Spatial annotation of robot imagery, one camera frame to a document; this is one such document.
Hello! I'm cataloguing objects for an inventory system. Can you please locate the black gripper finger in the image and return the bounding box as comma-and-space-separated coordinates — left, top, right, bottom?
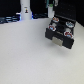
48, 6, 53, 17

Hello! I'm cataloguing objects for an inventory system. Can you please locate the black kcup holder drawer box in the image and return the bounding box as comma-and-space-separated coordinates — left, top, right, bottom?
44, 5, 80, 50

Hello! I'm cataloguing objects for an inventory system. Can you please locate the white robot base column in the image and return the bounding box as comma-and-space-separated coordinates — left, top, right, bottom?
20, 0, 32, 20

